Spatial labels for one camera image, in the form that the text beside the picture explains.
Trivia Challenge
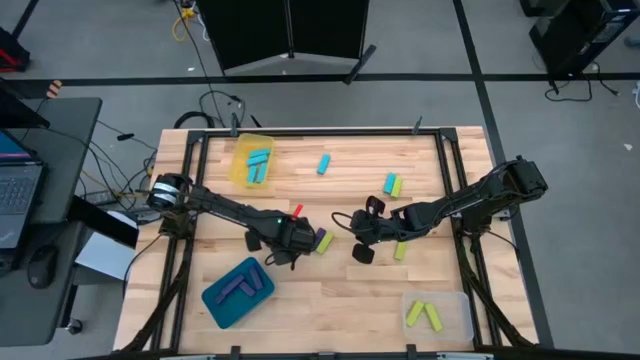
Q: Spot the black equipment cart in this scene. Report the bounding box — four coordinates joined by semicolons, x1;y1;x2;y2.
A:
518;0;640;79

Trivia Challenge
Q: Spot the black computer mouse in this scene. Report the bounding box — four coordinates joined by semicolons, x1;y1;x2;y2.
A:
26;243;60;291

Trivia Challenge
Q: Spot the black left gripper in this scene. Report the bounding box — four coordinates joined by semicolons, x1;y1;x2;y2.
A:
243;218;318;268

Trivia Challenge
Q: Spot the red and black case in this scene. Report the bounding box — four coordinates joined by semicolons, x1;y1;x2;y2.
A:
0;25;32;74

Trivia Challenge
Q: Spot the black side desk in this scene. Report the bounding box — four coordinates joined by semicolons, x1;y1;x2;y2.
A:
0;96;105;350

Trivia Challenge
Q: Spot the black desk cable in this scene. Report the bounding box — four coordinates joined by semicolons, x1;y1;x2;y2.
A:
49;119;159;181

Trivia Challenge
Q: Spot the grey laptop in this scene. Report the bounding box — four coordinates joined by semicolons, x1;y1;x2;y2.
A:
0;128;50;251

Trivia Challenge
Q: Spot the black floor cable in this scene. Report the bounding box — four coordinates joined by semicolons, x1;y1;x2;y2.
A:
543;60;622;104
172;89;247;131

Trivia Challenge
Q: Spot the blue plastic bin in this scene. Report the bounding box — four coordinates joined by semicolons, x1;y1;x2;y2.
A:
201;256;277;331

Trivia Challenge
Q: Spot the grey power strip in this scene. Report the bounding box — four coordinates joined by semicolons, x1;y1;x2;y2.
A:
82;188;124;207

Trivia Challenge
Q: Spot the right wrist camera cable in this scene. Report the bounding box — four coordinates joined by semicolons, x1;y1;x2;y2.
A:
329;211;356;239

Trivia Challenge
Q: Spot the black desk monitor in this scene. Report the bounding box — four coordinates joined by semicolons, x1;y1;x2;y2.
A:
0;79;52;131

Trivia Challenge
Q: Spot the yellow translucent plastic bin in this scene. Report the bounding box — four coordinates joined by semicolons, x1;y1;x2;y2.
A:
227;132;277;191

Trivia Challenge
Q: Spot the black aluminium rig frame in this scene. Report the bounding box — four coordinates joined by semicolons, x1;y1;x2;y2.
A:
112;114;544;360

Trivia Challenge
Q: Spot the clear plastic bin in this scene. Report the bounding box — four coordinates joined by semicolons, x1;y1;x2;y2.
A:
401;291;475;344

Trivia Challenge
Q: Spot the white flat sheet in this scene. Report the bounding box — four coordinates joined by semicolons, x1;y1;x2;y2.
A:
73;231;137;282

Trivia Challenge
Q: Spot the black folding partition screen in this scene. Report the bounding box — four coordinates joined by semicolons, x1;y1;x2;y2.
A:
194;0;379;86

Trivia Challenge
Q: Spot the orange striped small item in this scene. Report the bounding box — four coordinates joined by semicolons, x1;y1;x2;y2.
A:
44;78;65;101

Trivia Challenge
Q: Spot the yellow floor cable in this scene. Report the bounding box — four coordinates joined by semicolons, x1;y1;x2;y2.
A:
171;3;201;44

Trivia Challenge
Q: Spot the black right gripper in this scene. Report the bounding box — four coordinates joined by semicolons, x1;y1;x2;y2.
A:
348;195;402;266

